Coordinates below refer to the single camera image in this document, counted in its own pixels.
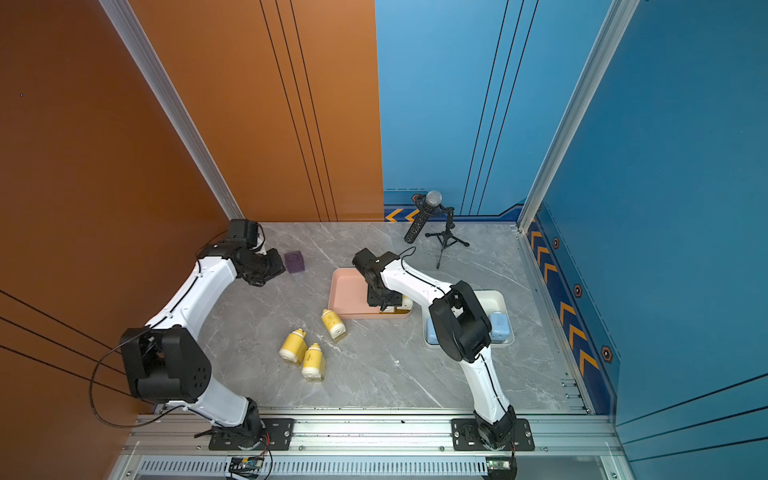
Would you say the pink plastic tray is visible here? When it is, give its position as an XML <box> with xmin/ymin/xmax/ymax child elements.
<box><xmin>328</xmin><ymin>268</ymin><xmax>412</xmax><ymax>320</ymax></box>

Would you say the blue sharpener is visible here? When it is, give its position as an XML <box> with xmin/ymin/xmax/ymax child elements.
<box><xmin>425</xmin><ymin>318</ymin><xmax>438</xmax><ymax>345</ymax></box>
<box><xmin>489</xmin><ymin>311</ymin><xmax>512</xmax><ymax>343</ymax></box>

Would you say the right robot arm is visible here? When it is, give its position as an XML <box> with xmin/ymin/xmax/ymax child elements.
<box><xmin>352</xmin><ymin>248</ymin><xmax>517</xmax><ymax>450</ymax></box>

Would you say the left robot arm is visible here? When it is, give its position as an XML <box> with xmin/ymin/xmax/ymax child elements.
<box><xmin>119</xmin><ymin>219</ymin><xmax>285</xmax><ymax>449</ymax></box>

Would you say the purple cube sharpener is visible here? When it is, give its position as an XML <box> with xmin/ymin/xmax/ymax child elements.
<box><xmin>284</xmin><ymin>251</ymin><xmax>306</xmax><ymax>274</ymax></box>

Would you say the black microphone on tripod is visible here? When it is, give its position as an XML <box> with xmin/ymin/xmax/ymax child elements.
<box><xmin>404</xmin><ymin>190</ymin><xmax>470</xmax><ymax>269</ymax></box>

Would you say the white plastic tray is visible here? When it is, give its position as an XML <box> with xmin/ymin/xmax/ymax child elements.
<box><xmin>422</xmin><ymin>290</ymin><xmax>515</xmax><ymax>348</ymax></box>

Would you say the green circuit board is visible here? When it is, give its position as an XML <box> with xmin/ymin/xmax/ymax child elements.
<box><xmin>227</xmin><ymin>456</ymin><xmax>265</xmax><ymax>479</ymax></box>

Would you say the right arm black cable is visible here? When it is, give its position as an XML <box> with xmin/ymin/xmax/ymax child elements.
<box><xmin>395</xmin><ymin>246</ymin><xmax>505</xmax><ymax>415</ymax></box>

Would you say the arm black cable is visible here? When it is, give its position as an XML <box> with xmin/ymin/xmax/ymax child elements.
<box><xmin>88</xmin><ymin>230</ymin><xmax>232</xmax><ymax>430</ymax></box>
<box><xmin>395</xmin><ymin>246</ymin><xmax>505</xmax><ymax>415</ymax></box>

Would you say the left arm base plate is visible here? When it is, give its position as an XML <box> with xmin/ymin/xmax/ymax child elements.
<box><xmin>208</xmin><ymin>417</ymin><xmax>295</xmax><ymax>452</ymax></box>

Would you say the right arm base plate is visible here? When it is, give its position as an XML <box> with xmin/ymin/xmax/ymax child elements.
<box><xmin>450</xmin><ymin>418</ymin><xmax>535</xmax><ymax>452</ymax></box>

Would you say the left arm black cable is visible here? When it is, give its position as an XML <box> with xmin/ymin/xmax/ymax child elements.
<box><xmin>88</xmin><ymin>230</ymin><xmax>232</xmax><ymax>430</ymax></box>

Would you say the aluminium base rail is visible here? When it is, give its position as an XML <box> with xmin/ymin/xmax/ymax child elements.
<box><xmin>109</xmin><ymin>408</ymin><xmax>633</xmax><ymax>479</ymax></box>

